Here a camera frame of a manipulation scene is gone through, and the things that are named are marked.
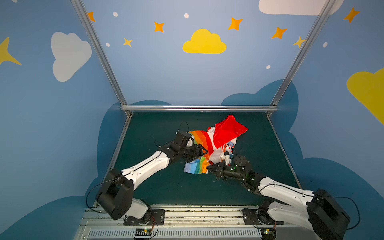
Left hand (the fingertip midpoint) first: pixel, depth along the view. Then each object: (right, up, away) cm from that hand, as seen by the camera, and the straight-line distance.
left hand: (204, 152), depth 81 cm
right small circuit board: (+32, -39, -7) cm, 51 cm away
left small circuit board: (-31, -38, -8) cm, 50 cm away
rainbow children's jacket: (+10, +5, +21) cm, 24 cm away
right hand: (+2, -6, -5) cm, 8 cm away
